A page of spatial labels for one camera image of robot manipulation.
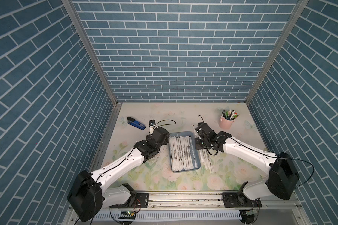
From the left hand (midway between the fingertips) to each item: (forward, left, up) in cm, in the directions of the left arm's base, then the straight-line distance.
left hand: (165, 135), depth 83 cm
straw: (-5, -7, -15) cm, 17 cm away
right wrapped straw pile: (-9, -26, -15) cm, 31 cm away
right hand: (-3, -20, -5) cm, 21 cm away
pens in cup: (+20, -46, -3) cm, 50 cm away
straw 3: (-9, -12, -15) cm, 21 cm away
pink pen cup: (+15, -42, -8) cm, 45 cm away
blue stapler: (+19, +26, -12) cm, 34 cm away
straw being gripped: (-5, -8, -15) cm, 18 cm away
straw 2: (-4, -11, -14) cm, 19 cm away
